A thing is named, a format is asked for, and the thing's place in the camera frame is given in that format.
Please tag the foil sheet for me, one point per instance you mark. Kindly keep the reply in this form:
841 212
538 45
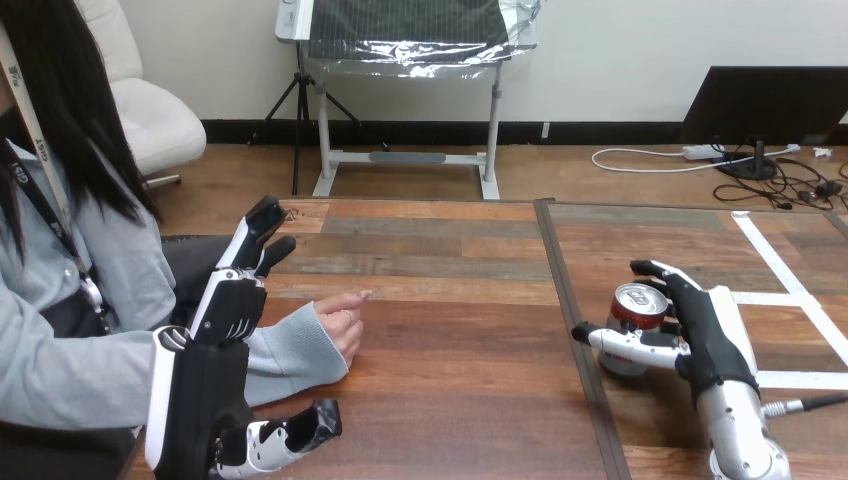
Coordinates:
411 30

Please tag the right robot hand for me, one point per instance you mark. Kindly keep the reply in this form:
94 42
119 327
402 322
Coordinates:
709 338

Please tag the person's body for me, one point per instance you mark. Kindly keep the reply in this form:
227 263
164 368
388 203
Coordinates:
73 166

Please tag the person's forearm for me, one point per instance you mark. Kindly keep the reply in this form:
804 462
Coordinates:
295 351

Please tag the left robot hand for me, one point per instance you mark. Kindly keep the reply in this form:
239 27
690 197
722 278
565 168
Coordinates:
199 384

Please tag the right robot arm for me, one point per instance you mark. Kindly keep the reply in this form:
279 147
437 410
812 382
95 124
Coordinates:
735 427

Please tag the white cushioned chair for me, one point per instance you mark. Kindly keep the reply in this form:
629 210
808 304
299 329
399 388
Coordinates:
156 119

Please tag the person's hand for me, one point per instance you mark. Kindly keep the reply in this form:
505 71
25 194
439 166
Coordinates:
341 326

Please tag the white power strip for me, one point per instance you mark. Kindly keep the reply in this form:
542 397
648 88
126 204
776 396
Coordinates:
702 152

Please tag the dark screen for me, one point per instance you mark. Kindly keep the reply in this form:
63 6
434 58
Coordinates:
762 106

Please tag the white desk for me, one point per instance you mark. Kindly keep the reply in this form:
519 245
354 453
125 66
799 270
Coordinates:
404 158

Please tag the black tripod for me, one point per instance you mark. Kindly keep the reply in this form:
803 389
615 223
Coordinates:
302 106

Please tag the red and white drink can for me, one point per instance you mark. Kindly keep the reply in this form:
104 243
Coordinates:
637 306

